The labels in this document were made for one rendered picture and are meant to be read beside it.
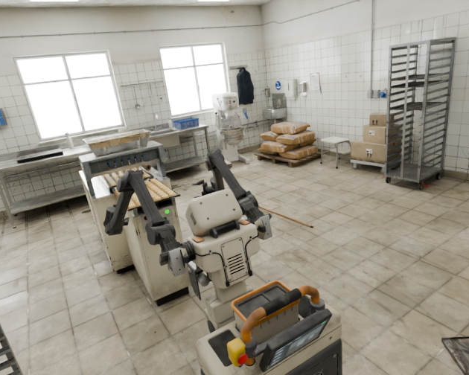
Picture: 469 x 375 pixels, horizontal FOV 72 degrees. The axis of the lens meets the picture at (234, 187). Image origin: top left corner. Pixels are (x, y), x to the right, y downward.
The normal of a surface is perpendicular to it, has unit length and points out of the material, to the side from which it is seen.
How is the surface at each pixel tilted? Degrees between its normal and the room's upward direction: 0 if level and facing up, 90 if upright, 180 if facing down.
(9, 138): 90
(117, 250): 90
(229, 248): 82
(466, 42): 90
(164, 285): 90
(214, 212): 47
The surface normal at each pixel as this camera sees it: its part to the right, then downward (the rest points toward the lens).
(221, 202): 0.29, -0.46
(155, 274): 0.50, 0.23
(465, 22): -0.84, 0.27
